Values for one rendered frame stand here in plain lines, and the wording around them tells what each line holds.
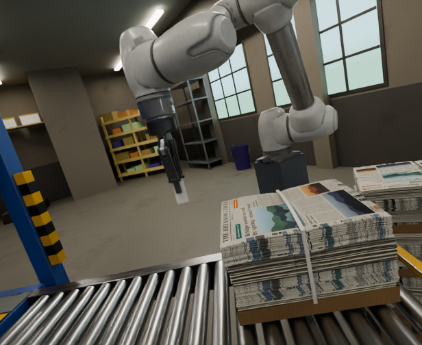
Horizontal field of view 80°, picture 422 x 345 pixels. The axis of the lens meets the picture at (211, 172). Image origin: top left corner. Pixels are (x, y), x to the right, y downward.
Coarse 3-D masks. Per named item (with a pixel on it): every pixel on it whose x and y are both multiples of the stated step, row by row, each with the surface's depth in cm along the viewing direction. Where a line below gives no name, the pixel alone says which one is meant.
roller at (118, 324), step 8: (136, 280) 93; (144, 280) 96; (128, 288) 90; (136, 288) 90; (128, 296) 85; (136, 296) 87; (120, 304) 83; (128, 304) 82; (120, 312) 78; (128, 312) 80; (112, 320) 76; (120, 320) 76; (128, 320) 79; (112, 328) 73; (120, 328) 74; (104, 336) 70; (112, 336) 70; (120, 336) 72; (104, 344) 67; (112, 344) 69
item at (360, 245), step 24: (312, 192) 73; (336, 192) 69; (312, 216) 60; (336, 216) 57; (360, 216) 54; (384, 216) 53; (336, 240) 55; (360, 240) 54; (384, 240) 54; (336, 264) 56; (360, 264) 56; (384, 264) 56; (336, 288) 58; (360, 288) 58
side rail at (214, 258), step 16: (208, 256) 97; (128, 272) 100; (144, 272) 97; (160, 272) 95; (48, 288) 103; (64, 288) 100; (80, 288) 98; (176, 288) 97; (192, 288) 96; (32, 304) 101
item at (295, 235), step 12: (288, 192) 78; (276, 204) 72; (288, 216) 63; (300, 216) 61; (288, 228) 57; (312, 228) 55; (300, 240) 55; (312, 240) 55; (300, 252) 56; (312, 252) 56; (300, 264) 57; (312, 264) 57; (300, 276) 58; (300, 288) 59; (324, 288) 59
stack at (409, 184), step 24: (360, 168) 142; (384, 168) 133; (408, 168) 125; (360, 192) 116; (384, 192) 111; (408, 192) 108; (408, 216) 111; (408, 240) 114; (408, 288) 120; (384, 336) 131
